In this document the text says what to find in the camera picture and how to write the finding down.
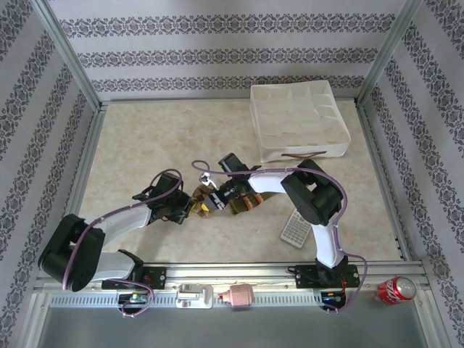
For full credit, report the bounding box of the beige brown green argyle sock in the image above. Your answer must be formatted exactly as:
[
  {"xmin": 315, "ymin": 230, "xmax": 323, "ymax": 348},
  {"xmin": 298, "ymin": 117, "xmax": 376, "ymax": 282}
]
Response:
[{"xmin": 191, "ymin": 183, "xmax": 218, "ymax": 219}]

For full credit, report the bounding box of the white plastic clamp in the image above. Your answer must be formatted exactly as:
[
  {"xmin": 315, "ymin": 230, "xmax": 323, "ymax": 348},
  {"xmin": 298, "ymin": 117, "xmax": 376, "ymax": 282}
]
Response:
[{"xmin": 175, "ymin": 283, "xmax": 214, "ymax": 310}]

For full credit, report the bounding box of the grey white calculator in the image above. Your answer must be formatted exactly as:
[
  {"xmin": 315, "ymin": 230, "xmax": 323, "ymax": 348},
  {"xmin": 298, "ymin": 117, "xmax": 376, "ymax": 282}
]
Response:
[{"xmin": 280, "ymin": 209, "xmax": 312, "ymax": 250}]

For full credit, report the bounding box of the pink bottle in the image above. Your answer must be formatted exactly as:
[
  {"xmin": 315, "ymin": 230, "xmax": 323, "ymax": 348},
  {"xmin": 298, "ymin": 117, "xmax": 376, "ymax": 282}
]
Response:
[{"xmin": 218, "ymin": 283, "xmax": 254, "ymax": 311}]

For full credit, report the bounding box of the small circuit board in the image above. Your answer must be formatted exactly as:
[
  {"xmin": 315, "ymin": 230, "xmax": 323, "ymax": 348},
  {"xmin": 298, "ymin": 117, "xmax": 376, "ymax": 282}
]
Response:
[
  {"xmin": 320, "ymin": 291, "xmax": 347, "ymax": 309},
  {"xmin": 117, "ymin": 292, "xmax": 149, "ymax": 307}
]

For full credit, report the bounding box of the white fabric divider organizer box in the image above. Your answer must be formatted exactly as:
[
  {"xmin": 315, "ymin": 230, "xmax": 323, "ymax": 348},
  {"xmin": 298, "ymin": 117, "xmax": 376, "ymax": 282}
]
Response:
[{"xmin": 249, "ymin": 80, "xmax": 352, "ymax": 164}]

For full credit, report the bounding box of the red soda can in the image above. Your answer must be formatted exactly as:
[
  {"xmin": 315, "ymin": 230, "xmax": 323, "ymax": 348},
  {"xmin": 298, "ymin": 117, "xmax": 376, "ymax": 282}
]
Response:
[{"xmin": 376, "ymin": 275, "xmax": 417, "ymax": 306}]

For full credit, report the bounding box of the aluminium frame rail by bases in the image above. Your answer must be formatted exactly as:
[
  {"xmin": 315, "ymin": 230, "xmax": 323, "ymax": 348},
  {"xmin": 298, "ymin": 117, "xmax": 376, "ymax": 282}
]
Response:
[{"xmin": 36, "ymin": 260, "xmax": 426, "ymax": 289}]

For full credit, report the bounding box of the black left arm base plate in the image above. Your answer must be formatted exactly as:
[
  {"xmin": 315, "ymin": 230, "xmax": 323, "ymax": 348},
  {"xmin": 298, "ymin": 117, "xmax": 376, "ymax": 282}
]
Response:
[{"xmin": 101, "ymin": 266, "xmax": 167, "ymax": 291}]

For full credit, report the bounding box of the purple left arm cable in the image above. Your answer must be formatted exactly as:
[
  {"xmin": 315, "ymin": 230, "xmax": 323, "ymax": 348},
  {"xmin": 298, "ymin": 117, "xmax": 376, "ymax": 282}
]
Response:
[{"xmin": 63, "ymin": 168, "xmax": 184, "ymax": 318}]

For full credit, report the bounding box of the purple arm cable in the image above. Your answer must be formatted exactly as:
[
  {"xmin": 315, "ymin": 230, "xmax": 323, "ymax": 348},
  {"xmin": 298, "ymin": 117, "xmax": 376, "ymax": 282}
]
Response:
[
  {"xmin": 63, "ymin": 168, "xmax": 184, "ymax": 318},
  {"xmin": 191, "ymin": 160, "xmax": 368, "ymax": 315}
]

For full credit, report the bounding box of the aluminium side frame rail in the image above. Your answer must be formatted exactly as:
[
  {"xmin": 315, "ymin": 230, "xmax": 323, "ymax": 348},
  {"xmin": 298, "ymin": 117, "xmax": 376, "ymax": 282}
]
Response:
[
  {"xmin": 64, "ymin": 104, "xmax": 107, "ymax": 262},
  {"xmin": 357, "ymin": 101, "xmax": 415, "ymax": 262}
]

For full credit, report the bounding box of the brown leather handle strap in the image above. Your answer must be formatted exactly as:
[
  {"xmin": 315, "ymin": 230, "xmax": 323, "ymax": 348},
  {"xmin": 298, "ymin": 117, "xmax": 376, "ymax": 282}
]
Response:
[{"xmin": 281, "ymin": 151, "xmax": 326, "ymax": 160}]

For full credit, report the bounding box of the grey slotted cable duct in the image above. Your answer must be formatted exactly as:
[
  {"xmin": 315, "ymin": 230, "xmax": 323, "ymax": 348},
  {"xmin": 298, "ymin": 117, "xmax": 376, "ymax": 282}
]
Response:
[{"xmin": 49, "ymin": 291, "xmax": 349, "ymax": 308}]

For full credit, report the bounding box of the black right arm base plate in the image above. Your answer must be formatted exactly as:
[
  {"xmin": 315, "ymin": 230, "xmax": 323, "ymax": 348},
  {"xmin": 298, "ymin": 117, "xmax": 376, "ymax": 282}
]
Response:
[{"xmin": 288, "ymin": 264, "xmax": 360, "ymax": 290}]

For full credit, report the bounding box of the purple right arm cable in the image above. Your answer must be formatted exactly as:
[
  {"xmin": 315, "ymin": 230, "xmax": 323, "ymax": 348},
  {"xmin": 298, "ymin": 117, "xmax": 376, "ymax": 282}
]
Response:
[{"xmin": 191, "ymin": 160, "xmax": 368, "ymax": 315}]

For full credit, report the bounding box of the aluminium frame post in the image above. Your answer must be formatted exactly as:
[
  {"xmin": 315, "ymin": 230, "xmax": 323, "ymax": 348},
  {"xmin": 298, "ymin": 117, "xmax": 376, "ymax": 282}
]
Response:
[
  {"xmin": 30, "ymin": 0, "xmax": 103, "ymax": 110},
  {"xmin": 356, "ymin": 0, "xmax": 429, "ymax": 105}
]

